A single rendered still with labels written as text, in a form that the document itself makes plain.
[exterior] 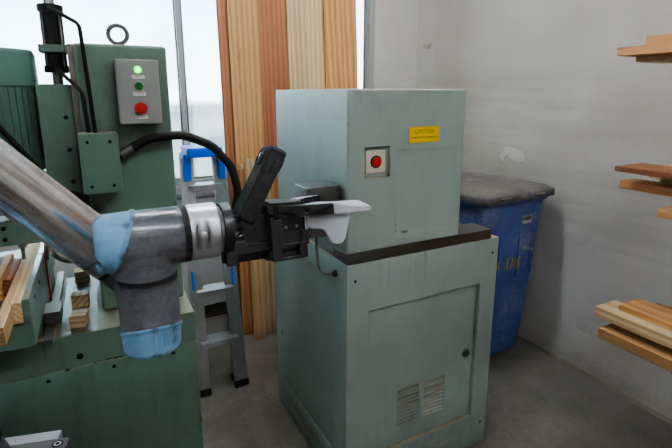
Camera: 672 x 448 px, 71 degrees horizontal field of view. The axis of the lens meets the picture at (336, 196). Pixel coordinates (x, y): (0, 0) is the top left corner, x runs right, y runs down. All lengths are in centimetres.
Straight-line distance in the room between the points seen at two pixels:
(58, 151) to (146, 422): 78
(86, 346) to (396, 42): 270
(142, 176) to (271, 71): 161
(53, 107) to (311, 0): 195
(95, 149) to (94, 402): 67
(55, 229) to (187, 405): 92
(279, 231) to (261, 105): 218
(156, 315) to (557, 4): 244
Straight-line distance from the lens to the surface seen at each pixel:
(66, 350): 143
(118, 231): 62
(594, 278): 265
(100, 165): 131
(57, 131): 143
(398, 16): 346
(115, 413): 153
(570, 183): 264
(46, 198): 74
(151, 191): 141
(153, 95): 133
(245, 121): 277
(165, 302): 65
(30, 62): 146
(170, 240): 62
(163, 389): 151
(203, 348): 237
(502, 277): 252
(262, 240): 67
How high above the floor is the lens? 140
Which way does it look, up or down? 12 degrees down
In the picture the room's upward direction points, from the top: straight up
